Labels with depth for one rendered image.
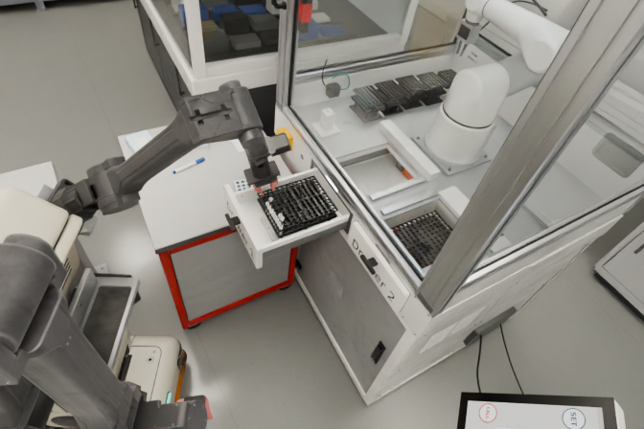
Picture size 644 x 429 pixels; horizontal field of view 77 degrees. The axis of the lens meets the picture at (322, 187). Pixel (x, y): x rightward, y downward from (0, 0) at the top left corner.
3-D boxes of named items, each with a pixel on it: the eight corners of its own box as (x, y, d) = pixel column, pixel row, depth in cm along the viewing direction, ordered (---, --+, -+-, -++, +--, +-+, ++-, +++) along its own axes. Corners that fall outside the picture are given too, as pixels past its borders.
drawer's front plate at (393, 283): (396, 313, 123) (405, 296, 115) (346, 241, 139) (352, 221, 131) (400, 311, 123) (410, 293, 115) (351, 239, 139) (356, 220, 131)
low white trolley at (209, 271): (184, 340, 190) (154, 249, 134) (151, 240, 224) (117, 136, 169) (294, 292, 213) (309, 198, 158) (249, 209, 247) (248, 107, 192)
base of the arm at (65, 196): (58, 179, 93) (35, 220, 85) (81, 166, 90) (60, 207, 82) (91, 199, 98) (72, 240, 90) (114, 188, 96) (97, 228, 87)
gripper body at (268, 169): (281, 177, 123) (277, 160, 117) (249, 188, 121) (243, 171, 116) (275, 164, 127) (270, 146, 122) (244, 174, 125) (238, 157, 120)
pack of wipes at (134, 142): (164, 157, 164) (162, 148, 160) (141, 166, 159) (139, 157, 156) (149, 136, 171) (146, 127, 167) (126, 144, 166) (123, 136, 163)
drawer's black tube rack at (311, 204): (278, 242, 133) (279, 231, 128) (257, 205, 143) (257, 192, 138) (335, 220, 142) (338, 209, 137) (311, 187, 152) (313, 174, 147)
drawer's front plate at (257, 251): (257, 269, 127) (257, 250, 119) (224, 205, 143) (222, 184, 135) (262, 267, 128) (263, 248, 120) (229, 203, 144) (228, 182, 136)
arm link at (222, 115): (187, 78, 61) (212, 139, 61) (250, 79, 72) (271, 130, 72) (79, 175, 88) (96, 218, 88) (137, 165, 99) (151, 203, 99)
